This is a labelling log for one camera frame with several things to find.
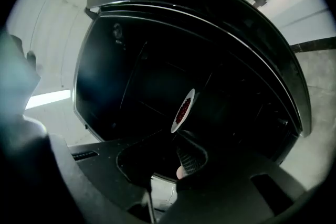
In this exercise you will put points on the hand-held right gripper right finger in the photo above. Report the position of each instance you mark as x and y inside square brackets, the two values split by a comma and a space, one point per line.
[223, 199]

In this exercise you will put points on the white plate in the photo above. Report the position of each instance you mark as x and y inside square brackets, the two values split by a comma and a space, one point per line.
[190, 95]

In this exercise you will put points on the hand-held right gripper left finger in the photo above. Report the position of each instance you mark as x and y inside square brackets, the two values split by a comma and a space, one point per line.
[105, 165]

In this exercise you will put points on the ceiling light tube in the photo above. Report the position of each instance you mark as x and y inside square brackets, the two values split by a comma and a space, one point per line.
[47, 99]

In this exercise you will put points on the person's right hand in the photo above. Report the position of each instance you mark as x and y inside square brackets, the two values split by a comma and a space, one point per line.
[179, 173]

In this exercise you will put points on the pile of dark red beans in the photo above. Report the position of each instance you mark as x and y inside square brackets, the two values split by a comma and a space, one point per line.
[182, 111]

